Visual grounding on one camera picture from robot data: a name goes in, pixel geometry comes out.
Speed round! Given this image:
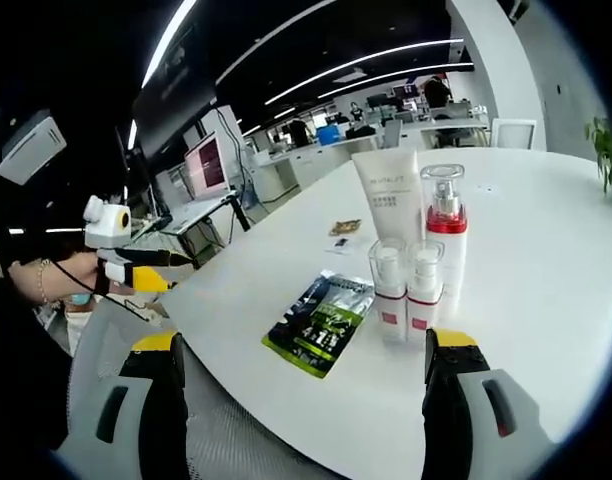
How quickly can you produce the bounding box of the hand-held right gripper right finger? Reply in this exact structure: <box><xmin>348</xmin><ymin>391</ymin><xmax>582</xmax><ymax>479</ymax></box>
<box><xmin>419</xmin><ymin>327</ymin><xmax>556</xmax><ymax>480</ymax></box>

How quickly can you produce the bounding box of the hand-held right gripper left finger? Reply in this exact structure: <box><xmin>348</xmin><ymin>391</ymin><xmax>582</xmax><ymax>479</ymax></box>
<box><xmin>88</xmin><ymin>330</ymin><xmax>191</xmax><ymax>480</ymax></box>

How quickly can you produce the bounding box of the small white skincare pump bottle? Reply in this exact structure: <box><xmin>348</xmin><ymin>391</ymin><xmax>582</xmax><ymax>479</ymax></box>
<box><xmin>404</xmin><ymin>239</ymin><xmax>447</xmax><ymax>345</ymax></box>
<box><xmin>367</xmin><ymin>237</ymin><xmax>408</xmax><ymax>342</ymax></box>

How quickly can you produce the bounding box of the large red-collared skincare pump bottle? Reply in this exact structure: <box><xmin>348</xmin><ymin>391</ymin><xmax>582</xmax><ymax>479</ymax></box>
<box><xmin>418</xmin><ymin>163</ymin><xmax>471</xmax><ymax>302</ymax></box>

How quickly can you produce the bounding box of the green black skincare mask packet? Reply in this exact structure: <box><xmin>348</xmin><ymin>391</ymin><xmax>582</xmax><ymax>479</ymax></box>
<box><xmin>260</xmin><ymin>268</ymin><xmax>377</xmax><ymax>381</ymax></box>

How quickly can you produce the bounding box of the small white blue skincare sachet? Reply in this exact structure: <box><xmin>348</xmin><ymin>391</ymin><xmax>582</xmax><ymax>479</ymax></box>
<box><xmin>324</xmin><ymin>235</ymin><xmax>358</xmax><ymax>256</ymax></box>

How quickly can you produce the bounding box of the gold foil skincare sachet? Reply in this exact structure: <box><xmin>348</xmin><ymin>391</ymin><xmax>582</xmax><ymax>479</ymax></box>
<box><xmin>327</xmin><ymin>218</ymin><xmax>364</xmax><ymax>238</ymax></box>

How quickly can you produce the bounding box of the white skincare tube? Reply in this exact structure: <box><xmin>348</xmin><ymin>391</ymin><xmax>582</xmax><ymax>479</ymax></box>
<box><xmin>350</xmin><ymin>148</ymin><xmax>423</xmax><ymax>242</ymax></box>

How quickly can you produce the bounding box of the blue storage box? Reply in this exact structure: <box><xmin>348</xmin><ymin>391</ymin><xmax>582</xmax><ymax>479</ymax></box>
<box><xmin>316</xmin><ymin>124</ymin><xmax>346</xmax><ymax>147</ymax></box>

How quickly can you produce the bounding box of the person's left hand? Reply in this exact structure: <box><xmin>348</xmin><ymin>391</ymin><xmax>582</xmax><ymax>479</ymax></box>
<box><xmin>48</xmin><ymin>251</ymin><xmax>108</xmax><ymax>298</ymax></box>

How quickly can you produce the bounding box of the white mesh office chair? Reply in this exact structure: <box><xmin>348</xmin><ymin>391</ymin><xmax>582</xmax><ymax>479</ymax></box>
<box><xmin>52</xmin><ymin>298</ymin><xmax>347</xmax><ymax>480</ymax></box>

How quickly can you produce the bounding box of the black-legged standing desk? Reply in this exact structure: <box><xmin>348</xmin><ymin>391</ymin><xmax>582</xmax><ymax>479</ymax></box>
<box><xmin>155</xmin><ymin>189</ymin><xmax>253</xmax><ymax>271</ymax></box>

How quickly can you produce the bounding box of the open laptop pink screen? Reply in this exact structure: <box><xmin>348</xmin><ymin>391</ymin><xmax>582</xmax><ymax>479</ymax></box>
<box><xmin>158</xmin><ymin>130</ymin><xmax>238</xmax><ymax>235</ymax></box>

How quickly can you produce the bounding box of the white worn device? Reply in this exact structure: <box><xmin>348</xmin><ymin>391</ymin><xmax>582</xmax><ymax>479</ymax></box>
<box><xmin>0</xmin><ymin>108</ymin><xmax>68</xmax><ymax>187</ymax></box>

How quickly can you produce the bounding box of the large black display screen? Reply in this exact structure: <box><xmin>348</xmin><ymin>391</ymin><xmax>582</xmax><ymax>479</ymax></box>
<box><xmin>131</xmin><ymin>27</ymin><xmax>221</xmax><ymax>152</ymax></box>

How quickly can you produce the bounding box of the white cabinet counter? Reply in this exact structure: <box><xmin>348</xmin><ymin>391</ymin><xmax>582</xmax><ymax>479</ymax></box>
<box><xmin>247</xmin><ymin>134</ymin><xmax>383</xmax><ymax>202</ymax></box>

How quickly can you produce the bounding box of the wide ceiling light strip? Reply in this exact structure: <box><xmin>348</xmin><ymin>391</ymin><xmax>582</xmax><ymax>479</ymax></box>
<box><xmin>139</xmin><ymin>0</ymin><xmax>198</xmax><ymax>90</ymax></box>

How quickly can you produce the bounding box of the white office desk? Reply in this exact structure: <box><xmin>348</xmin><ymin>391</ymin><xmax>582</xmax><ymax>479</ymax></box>
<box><xmin>418</xmin><ymin>117</ymin><xmax>491</xmax><ymax>151</ymax></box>

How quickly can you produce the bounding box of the long ceiling light strip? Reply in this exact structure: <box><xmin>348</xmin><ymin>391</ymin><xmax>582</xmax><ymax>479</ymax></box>
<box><xmin>318</xmin><ymin>61</ymin><xmax>476</xmax><ymax>99</ymax></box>
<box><xmin>263</xmin><ymin>38</ymin><xmax>466</xmax><ymax>106</ymax></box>

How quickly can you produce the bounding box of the white plastic chair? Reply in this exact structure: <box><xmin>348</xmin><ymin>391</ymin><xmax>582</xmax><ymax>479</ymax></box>
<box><xmin>488</xmin><ymin>116</ymin><xmax>538</xmax><ymax>152</ymax></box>

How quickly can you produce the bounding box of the potted green plant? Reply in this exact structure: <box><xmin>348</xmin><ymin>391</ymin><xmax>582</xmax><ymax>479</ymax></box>
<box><xmin>583</xmin><ymin>114</ymin><xmax>612</xmax><ymax>195</ymax></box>

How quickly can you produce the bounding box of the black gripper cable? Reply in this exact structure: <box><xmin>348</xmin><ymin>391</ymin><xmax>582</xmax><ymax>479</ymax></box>
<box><xmin>50</xmin><ymin>259</ymin><xmax>155</xmax><ymax>329</ymax></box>

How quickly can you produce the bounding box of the gold bead bracelet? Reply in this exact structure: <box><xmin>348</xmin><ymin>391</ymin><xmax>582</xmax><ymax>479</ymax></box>
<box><xmin>37</xmin><ymin>257</ymin><xmax>53</xmax><ymax>305</ymax></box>

